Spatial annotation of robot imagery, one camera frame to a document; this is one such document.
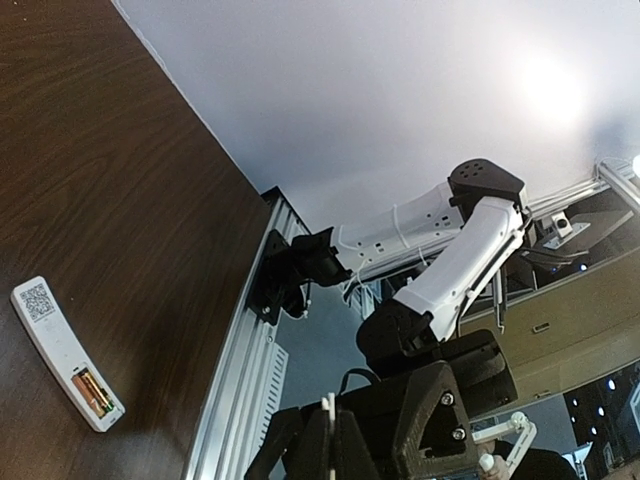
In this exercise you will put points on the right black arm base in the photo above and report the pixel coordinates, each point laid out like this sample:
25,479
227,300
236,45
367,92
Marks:
288,268

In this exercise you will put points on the white battery cover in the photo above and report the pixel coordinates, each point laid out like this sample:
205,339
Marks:
329,406

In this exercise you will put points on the copper AA battery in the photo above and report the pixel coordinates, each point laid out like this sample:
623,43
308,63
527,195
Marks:
110,406
87,395

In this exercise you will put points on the background tan cabinet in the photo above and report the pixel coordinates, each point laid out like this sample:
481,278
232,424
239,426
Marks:
571,334

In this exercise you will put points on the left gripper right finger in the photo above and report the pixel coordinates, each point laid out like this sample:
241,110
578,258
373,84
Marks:
352,458

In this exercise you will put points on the white remote control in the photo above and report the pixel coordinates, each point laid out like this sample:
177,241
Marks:
59,347

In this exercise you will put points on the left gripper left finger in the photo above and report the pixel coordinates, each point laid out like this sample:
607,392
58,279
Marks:
312,458

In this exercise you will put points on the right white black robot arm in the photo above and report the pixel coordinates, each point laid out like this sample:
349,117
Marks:
485,207

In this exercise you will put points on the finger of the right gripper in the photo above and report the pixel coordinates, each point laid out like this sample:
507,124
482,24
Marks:
279,444
432,436

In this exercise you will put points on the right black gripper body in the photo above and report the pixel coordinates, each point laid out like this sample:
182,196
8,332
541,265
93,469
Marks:
480,369

